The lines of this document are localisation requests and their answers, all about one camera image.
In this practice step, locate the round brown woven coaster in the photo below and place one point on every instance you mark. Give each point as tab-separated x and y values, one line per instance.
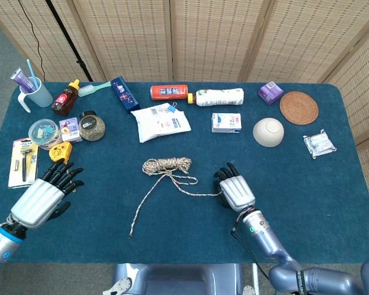
299	107

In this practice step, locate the mint green brush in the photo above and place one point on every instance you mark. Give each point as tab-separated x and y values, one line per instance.
87	90

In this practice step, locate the black stand pole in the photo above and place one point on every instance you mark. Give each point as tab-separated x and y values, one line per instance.
64	33

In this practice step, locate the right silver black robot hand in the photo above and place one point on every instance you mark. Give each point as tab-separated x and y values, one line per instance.
236	192

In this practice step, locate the blue binder clip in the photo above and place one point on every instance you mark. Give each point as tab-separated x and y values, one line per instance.
172	108

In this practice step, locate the glass jar black lid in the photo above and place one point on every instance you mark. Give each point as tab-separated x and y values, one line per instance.
92	129

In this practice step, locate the white perforated metal bracket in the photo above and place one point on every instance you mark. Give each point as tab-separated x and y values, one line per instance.
249	290
120	285

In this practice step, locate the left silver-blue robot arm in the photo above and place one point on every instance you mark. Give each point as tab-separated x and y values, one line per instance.
0	246

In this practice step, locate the brown syrup bottle yellow cap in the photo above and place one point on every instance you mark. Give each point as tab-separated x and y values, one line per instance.
64	101

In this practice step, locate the beige upturned bowl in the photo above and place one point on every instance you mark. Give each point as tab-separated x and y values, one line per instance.
269	133

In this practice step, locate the orange drink can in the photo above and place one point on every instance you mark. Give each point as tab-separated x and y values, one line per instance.
169	92

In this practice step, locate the white bottle yellow cap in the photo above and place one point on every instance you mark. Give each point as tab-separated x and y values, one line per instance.
221	96

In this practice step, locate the white blue milk carton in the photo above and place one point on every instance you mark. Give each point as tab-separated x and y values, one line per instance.
226	123

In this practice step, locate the clear round clip container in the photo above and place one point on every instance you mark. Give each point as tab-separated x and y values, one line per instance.
44	133

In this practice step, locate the white wrapped snack packet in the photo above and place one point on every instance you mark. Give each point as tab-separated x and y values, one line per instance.
319	144

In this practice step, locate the razor in blister pack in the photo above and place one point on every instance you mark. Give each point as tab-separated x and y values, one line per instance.
23	163

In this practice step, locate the purple carton box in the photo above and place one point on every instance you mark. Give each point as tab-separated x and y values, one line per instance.
270	92

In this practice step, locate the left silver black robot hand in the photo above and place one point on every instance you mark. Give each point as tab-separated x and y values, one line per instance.
37	199

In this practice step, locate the blue-grey robot torso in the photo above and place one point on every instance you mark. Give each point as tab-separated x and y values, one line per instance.
178	281

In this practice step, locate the dark blue rectangular box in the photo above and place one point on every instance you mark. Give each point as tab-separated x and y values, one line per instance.
124	93

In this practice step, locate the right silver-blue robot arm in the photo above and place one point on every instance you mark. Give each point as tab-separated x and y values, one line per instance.
270	242

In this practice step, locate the light blue toothbrush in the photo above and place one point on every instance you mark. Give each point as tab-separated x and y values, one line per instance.
30	70

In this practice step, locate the white plastic pouch bag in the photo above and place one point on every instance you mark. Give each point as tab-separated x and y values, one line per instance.
160	124

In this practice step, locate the purple toothpaste tube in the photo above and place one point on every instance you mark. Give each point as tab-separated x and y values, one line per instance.
21	80

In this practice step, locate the small white purple box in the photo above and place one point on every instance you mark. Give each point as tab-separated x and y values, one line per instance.
70	130

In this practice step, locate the blue felt table cover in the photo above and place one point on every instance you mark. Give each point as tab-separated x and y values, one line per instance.
184	221

